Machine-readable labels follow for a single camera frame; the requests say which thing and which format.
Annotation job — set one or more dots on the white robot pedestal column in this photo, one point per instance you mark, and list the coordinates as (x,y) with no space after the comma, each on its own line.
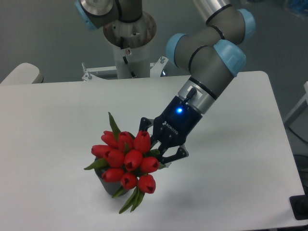
(131,42)

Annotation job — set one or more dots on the dark grey ribbed vase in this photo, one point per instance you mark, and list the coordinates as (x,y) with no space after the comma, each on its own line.
(110,187)

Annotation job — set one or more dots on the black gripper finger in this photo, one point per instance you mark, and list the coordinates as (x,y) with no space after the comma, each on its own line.
(145,124)
(180,153)

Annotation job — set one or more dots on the white furniture frame right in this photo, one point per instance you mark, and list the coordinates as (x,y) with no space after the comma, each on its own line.
(295,112)

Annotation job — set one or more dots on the red tulip bouquet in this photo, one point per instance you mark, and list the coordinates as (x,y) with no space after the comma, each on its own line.
(132,161)

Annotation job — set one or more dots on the white pedestal base frame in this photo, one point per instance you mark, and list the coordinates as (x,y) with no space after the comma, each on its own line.
(157,69)

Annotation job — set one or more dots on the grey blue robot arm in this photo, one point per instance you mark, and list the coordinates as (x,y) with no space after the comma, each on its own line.
(212,57)

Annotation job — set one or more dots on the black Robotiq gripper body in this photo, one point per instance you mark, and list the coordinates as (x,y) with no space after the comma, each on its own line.
(172,127)

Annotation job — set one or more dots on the black cable grommet box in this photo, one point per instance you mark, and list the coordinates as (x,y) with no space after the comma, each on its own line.
(299,204)

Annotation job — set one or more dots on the beige chair backrest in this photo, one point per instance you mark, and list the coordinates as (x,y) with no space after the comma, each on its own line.
(24,73)

